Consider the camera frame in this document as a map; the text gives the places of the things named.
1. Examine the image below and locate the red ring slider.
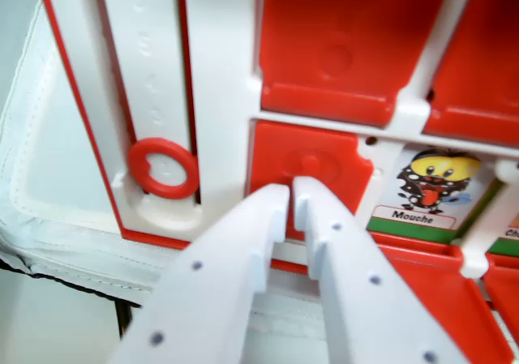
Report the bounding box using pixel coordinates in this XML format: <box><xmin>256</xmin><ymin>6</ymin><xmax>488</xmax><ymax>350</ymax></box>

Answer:
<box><xmin>128</xmin><ymin>137</ymin><xmax>199</xmax><ymax>200</ymax></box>

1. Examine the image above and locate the red and white game board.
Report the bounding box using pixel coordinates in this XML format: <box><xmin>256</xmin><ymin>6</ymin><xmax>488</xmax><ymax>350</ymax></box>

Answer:
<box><xmin>34</xmin><ymin>0</ymin><xmax>519</xmax><ymax>364</ymax></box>

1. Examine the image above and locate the fly picture card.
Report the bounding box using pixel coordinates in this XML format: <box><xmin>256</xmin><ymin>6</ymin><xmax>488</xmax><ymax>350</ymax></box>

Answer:
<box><xmin>367</xmin><ymin>146</ymin><xmax>502</xmax><ymax>244</ymax></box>

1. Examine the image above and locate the red card flap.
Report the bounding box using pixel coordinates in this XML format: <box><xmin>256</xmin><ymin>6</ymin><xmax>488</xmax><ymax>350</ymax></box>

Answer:
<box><xmin>422</xmin><ymin>0</ymin><xmax>519</xmax><ymax>147</ymax></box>
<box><xmin>257</xmin><ymin>0</ymin><xmax>453</xmax><ymax>129</ymax></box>
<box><xmin>370</xmin><ymin>232</ymin><xmax>517</xmax><ymax>364</ymax></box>
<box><xmin>481</xmin><ymin>252</ymin><xmax>519</xmax><ymax>329</ymax></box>
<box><xmin>247</xmin><ymin>120</ymin><xmax>375</xmax><ymax>243</ymax></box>

